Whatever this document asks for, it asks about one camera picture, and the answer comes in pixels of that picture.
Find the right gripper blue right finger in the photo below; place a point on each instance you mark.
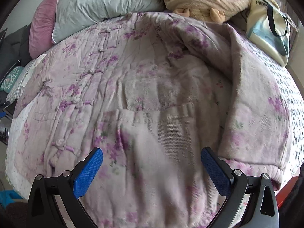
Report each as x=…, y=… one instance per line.
x=261, y=209

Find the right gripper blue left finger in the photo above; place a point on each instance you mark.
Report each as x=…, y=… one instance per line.
x=43, y=210

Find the lilac floral padded jacket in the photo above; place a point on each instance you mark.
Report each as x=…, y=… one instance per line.
x=151, y=90

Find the cherry print bed sheet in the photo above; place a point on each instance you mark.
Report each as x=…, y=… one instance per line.
x=19, y=184

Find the teal patterned cushion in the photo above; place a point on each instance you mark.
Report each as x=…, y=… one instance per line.
x=11, y=78

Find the cream tote bag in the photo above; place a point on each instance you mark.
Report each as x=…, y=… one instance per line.
x=269, y=29

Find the dark grey chair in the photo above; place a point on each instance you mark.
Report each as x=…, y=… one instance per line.
x=14, y=50

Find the pink pillow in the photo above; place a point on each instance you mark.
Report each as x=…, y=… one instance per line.
x=42, y=25

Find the grey pillow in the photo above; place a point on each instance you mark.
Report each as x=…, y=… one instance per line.
x=75, y=15

